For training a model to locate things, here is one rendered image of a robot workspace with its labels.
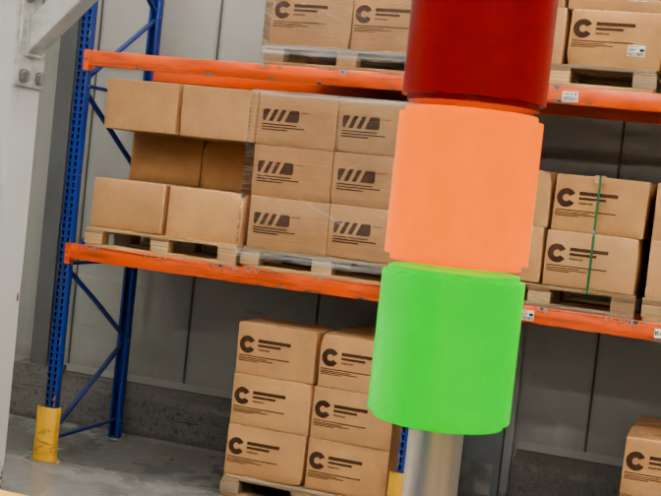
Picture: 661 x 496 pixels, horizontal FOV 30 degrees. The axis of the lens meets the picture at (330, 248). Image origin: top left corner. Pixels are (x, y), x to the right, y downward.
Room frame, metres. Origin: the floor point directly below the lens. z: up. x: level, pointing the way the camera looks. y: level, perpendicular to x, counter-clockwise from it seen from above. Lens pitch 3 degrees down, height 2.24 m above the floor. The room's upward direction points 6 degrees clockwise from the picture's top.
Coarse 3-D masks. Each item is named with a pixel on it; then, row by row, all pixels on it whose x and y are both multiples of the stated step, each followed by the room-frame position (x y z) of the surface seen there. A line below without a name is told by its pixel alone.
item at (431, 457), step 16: (416, 432) 0.42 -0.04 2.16; (432, 432) 0.42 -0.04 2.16; (416, 448) 0.42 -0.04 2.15; (432, 448) 0.42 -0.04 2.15; (448, 448) 0.42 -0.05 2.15; (416, 464) 0.42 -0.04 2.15; (432, 464) 0.42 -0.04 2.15; (448, 464) 0.42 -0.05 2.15; (416, 480) 0.42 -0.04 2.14; (432, 480) 0.42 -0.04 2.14; (448, 480) 0.42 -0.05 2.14
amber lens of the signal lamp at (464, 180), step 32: (416, 128) 0.41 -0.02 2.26; (448, 128) 0.41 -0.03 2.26; (480, 128) 0.40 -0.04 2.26; (512, 128) 0.41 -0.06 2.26; (416, 160) 0.41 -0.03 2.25; (448, 160) 0.41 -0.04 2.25; (480, 160) 0.40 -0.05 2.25; (512, 160) 0.41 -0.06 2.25; (416, 192) 0.41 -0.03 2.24; (448, 192) 0.41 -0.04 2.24; (480, 192) 0.40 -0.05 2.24; (512, 192) 0.41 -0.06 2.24; (416, 224) 0.41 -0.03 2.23; (448, 224) 0.41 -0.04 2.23; (480, 224) 0.40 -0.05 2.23; (512, 224) 0.41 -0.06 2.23; (416, 256) 0.41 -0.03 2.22; (448, 256) 0.40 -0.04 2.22; (480, 256) 0.40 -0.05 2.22; (512, 256) 0.41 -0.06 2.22
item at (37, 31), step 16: (32, 0) 2.84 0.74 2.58; (48, 0) 2.84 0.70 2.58; (64, 0) 2.82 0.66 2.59; (80, 0) 2.81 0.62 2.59; (96, 0) 2.86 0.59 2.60; (32, 16) 2.85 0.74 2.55; (48, 16) 2.84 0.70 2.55; (64, 16) 2.82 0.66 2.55; (80, 16) 2.87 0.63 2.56; (32, 32) 2.85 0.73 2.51; (48, 32) 2.84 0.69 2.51; (32, 48) 2.85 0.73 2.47; (32, 64) 2.88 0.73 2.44; (16, 80) 2.83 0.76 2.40; (32, 80) 2.89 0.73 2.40
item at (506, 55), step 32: (416, 0) 0.42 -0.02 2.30; (448, 0) 0.41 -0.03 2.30; (480, 0) 0.40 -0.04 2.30; (512, 0) 0.41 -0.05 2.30; (544, 0) 0.41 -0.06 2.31; (416, 32) 0.42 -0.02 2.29; (448, 32) 0.41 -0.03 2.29; (480, 32) 0.40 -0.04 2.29; (512, 32) 0.41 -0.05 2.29; (544, 32) 0.41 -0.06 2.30; (416, 64) 0.42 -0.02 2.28; (448, 64) 0.41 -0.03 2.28; (480, 64) 0.40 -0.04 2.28; (512, 64) 0.41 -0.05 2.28; (544, 64) 0.42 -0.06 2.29; (416, 96) 0.42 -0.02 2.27; (448, 96) 0.41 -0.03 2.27; (480, 96) 0.41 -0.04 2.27; (512, 96) 0.41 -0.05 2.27; (544, 96) 0.42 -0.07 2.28
